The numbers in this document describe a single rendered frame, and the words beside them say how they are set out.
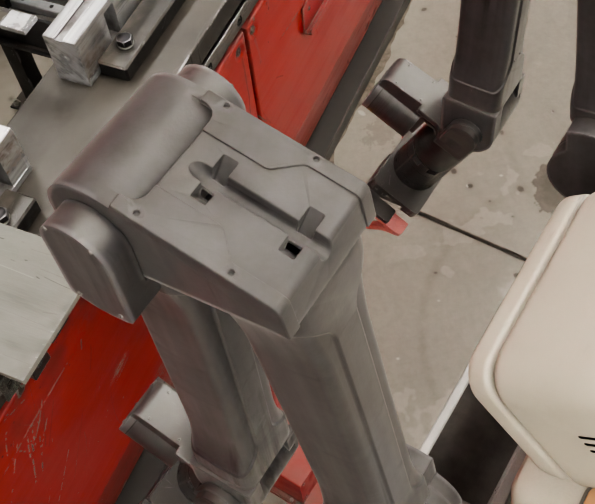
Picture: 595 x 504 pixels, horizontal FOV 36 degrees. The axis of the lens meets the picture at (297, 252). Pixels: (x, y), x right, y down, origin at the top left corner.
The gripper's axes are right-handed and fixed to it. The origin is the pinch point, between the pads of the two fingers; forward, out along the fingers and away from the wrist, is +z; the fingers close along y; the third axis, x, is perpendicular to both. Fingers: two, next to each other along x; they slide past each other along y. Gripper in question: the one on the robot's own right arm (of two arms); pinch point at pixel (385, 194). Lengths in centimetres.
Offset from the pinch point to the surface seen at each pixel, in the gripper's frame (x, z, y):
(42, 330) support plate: -23.0, 11.3, 36.9
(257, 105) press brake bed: -24, 61, -35
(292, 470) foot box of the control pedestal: 27, 84, 14
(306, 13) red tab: -28, 59, -59
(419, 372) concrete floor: 41, 91, -24
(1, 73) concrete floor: -95, 160, -49
